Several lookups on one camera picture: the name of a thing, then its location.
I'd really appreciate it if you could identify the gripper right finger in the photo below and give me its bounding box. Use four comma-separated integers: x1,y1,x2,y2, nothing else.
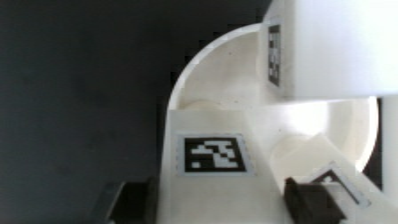
284,178,346,224

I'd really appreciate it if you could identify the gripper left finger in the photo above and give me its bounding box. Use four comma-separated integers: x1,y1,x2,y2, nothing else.
87,178,158,224

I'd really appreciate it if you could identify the white right fence bar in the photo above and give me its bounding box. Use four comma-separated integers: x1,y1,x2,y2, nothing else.
380,97,398,191

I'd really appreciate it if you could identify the white round stool seat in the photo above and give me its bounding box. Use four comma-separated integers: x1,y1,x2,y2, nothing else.
167,25,378,169

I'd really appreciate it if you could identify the white stool leg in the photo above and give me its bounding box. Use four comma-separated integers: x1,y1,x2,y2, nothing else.
259,0,398,101
270,135,398,224
156,110,293,224

